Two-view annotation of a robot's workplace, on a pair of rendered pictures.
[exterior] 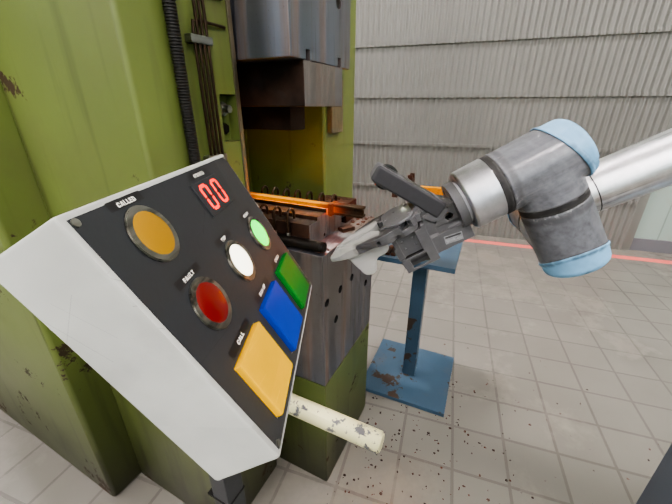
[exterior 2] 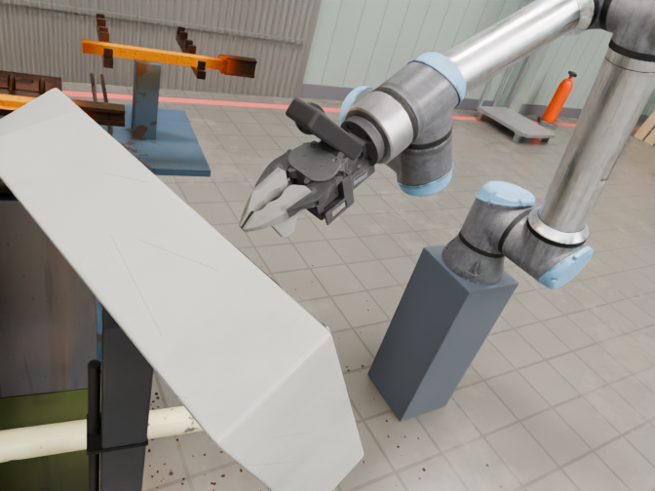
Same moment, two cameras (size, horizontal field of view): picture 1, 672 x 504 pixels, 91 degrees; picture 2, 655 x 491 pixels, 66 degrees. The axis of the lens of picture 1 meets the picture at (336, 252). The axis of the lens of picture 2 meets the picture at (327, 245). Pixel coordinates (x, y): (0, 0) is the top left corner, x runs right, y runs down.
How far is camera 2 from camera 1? 41 cm
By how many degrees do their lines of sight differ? 50
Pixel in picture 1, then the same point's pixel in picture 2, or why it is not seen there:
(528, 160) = (430, 100)
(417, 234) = (343, 183)
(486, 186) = (403, 128)
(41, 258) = (294, 389)
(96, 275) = (333, 375)
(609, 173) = not seen: hidden behind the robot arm
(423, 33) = not seen: outside the picture
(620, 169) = not seen: hidden behind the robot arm
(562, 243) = (433, 169)
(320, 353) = (88, 345)
